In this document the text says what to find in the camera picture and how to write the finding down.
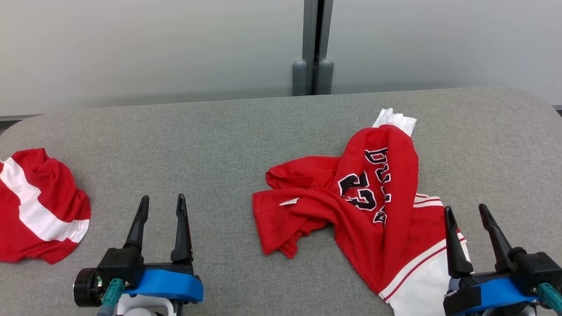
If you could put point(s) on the blue white right gripper body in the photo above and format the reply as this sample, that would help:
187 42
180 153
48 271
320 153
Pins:
487 292

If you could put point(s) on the blue white left gripper body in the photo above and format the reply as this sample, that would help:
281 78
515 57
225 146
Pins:
167 281

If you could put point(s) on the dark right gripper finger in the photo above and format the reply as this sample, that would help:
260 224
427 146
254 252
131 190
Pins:
500 245
457 254

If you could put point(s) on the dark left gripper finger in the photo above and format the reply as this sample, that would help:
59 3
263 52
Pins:
137 230
182 239

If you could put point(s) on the red shorts with white stripe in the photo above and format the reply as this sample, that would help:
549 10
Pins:
48 197

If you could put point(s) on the red basketball jersey number 23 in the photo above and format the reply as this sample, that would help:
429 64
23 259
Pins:
351 219

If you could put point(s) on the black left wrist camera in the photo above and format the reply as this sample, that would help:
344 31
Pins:
120 265

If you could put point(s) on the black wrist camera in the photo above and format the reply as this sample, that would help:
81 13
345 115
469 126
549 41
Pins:
120 265
538 265

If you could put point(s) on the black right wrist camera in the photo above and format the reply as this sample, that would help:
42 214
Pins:
538 265

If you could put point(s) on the teal left camera connector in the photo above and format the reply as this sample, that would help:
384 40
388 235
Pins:
112 292

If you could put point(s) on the teal camera connector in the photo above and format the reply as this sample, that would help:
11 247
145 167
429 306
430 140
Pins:
551 296
112 292

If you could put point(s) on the teal right camera connector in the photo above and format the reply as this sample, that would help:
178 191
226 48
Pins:
551 296

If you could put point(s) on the grey partition post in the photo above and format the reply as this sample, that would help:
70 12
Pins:
312 44

